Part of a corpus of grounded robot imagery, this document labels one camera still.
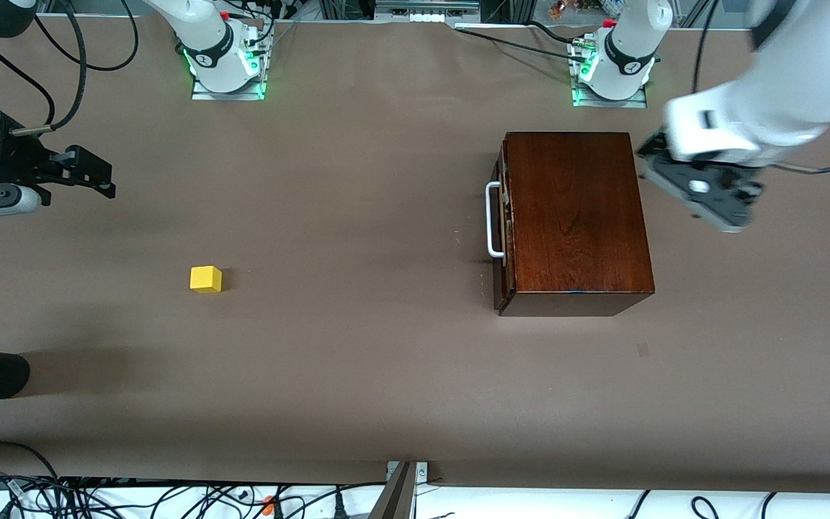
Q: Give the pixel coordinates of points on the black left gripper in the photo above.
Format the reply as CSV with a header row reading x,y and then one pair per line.
x,y
654,145

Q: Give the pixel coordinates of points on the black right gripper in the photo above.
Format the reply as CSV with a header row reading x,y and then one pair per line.
x,y
13,163

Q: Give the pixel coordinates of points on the yellow cube block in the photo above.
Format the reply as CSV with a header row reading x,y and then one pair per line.
x,y
206,280

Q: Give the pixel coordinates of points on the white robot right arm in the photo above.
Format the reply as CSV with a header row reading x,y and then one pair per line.
x,y
206,29

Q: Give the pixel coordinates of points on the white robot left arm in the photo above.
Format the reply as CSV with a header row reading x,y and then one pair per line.
x,y
782,94

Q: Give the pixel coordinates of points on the dark brown wooden cabinet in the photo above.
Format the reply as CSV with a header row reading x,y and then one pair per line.
x,y
573,216

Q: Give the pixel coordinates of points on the white power strip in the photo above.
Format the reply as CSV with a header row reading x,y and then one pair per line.
x,y
426,17

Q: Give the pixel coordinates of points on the black power plug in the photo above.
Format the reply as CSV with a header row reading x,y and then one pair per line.
x,y
338,506

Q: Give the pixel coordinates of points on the metal table edge bracket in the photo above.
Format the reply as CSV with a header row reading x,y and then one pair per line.
x,y
395,497

